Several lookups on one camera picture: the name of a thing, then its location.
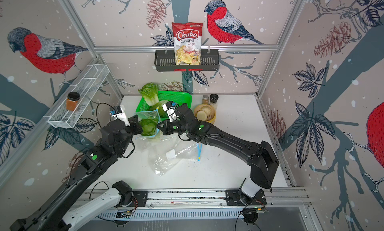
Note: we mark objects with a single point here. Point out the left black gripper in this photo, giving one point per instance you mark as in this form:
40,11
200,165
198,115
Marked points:
134,122

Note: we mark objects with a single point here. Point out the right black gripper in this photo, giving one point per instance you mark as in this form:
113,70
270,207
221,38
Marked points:
166,130

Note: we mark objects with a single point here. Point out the chinese cabbage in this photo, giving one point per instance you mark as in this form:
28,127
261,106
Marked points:
159,106
149,93
149,127

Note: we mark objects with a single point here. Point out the clear zipper bag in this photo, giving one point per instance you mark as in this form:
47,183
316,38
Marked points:
165,152
149,114

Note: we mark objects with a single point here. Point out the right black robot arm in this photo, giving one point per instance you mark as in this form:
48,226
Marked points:
260,157

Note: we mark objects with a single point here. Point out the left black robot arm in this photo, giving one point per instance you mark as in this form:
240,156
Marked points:
50,216

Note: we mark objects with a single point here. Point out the upright chinese cabbage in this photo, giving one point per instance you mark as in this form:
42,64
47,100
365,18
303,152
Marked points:
149,93

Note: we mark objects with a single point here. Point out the red cassava chips bag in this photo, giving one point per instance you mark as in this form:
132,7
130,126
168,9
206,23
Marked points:
187,43

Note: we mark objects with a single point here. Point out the green plastic basket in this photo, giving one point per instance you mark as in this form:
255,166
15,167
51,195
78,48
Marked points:
176,97

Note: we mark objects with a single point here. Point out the white steamed bun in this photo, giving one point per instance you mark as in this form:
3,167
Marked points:
205,115

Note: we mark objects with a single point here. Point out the metal cap spice jar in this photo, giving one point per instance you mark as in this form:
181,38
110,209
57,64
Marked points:
206,100

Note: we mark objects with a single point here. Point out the yellow bamboo steamer bowl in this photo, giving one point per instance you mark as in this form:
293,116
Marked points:
202,106

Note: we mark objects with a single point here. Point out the black cap pepper grinder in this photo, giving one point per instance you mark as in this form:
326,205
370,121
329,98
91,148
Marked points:
214,101

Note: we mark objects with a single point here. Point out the orange spice jar black lid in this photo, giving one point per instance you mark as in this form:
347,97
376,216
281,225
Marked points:
72,101

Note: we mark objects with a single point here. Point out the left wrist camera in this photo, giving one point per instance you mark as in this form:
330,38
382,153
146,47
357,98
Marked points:
118,113

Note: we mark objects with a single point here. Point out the clear acrylic wall shelf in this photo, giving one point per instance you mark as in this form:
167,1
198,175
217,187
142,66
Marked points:
88,83

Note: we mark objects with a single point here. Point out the black wall basket shelf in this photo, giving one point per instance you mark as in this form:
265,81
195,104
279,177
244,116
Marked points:
165,62

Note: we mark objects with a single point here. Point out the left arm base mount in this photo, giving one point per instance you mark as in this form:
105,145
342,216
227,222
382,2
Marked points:
133,199

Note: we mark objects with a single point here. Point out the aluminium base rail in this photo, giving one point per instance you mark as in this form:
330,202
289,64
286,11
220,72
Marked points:
157,199

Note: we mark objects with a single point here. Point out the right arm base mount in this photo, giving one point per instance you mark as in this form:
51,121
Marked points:
237,198

